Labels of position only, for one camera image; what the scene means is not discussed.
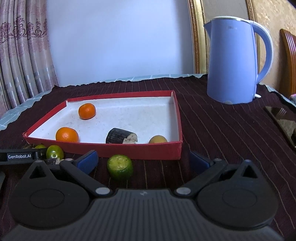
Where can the dark maroon striped cloth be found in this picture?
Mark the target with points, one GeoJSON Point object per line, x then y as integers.
{"type": "Point", "coordinates": [230, 132]}

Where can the yellow-brown round fruit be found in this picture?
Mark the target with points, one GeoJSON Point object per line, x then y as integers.
{"type": "Point", "coordinates": [158, 139]}

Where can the olive patterned cloth strip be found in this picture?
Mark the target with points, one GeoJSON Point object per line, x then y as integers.
{"type": "Point", "coordinates": [286, 126]}

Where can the orange mandarin far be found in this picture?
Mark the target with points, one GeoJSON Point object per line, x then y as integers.
{"type": "Point", "coordinates": [87, 111]}

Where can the green fruit behind mandarin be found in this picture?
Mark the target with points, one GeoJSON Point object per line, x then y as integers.
{"type": "Point", "coordinates": [41, 146]}

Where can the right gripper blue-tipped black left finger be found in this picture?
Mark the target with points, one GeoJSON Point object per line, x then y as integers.
{"type": "Point", "coordinates": [79, 171]}

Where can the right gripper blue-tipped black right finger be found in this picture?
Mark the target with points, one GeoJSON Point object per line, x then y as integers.
{"type": "Point", "coordinates": [207, 170]}

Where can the blue electric kettle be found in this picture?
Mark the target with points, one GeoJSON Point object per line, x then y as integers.
{"type": "Point", "coordinates": [233, 73]}

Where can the green tomato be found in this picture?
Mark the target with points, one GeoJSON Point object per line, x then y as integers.
{"type": "Point", "coordinates": [54, 151]}

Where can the pink patterned curtain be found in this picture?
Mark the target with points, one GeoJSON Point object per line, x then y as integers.
{"type": "Point", "coordinates": [27, 67]}

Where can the orange mandarin near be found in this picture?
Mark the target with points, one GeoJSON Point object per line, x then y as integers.
{"type": "Point", "coordinates": [66, 134]}

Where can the green cucumber piece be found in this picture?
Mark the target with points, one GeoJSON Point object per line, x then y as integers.
{"type": "Point", "coordinates": [120, 166]}

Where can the brown wooden headboard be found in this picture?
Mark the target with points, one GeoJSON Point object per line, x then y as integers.
{"type": "Point", "coordinates": [287, 86]}

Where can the gold picture frame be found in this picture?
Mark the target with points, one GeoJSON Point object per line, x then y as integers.
{"type": "Point", "coordinates": [200, 12]}

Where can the orange mandarin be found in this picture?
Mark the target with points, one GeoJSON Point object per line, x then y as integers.
{"type": "Point", "coordinates": [87, 111]}
{"type": "Point", "coordinates": [66, 134]}

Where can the dark sugarcane piece with pulp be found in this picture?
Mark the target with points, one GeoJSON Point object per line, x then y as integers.
{"type": "Point", "coordinates": [120, 136]}

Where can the red white shallow box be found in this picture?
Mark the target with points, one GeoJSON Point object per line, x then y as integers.
{"type": "Point", "coordinates": [146, 113]}

